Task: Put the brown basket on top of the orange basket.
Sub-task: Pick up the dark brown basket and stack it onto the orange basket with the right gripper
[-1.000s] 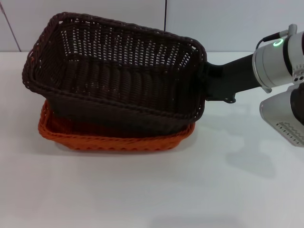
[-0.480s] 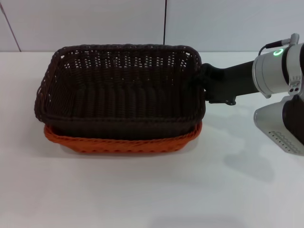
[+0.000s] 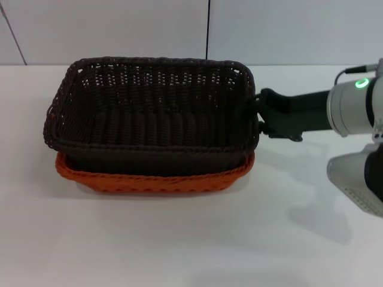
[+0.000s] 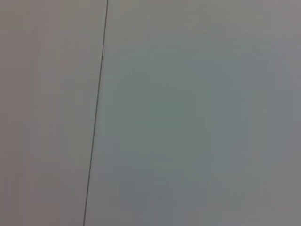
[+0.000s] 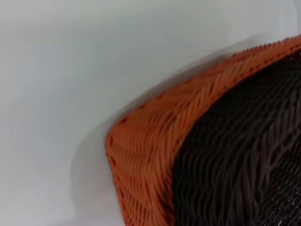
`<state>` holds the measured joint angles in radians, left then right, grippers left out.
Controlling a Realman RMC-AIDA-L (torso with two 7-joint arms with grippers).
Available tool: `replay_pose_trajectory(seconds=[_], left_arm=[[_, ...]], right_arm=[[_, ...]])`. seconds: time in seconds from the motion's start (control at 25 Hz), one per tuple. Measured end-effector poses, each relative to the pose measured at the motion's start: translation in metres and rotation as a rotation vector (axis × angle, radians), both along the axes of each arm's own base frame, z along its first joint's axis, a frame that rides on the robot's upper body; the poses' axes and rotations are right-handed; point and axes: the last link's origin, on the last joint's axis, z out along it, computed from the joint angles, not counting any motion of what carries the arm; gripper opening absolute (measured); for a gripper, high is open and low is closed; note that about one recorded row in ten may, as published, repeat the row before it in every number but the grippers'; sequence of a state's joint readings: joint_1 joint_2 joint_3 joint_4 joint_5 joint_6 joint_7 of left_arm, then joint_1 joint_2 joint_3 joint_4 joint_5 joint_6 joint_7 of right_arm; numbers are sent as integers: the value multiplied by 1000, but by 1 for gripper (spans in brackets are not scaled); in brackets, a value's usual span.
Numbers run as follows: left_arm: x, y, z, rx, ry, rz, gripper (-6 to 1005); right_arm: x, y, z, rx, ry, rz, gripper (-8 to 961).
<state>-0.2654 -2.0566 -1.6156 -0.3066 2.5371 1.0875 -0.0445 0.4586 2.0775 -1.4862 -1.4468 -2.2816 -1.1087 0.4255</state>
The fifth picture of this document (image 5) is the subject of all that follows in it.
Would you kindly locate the orange woven plastic basket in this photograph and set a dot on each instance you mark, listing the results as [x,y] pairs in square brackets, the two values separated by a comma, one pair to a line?
[145,141]

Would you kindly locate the dark brown woven basket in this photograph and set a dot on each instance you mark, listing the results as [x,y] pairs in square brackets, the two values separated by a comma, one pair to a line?
[235,153]

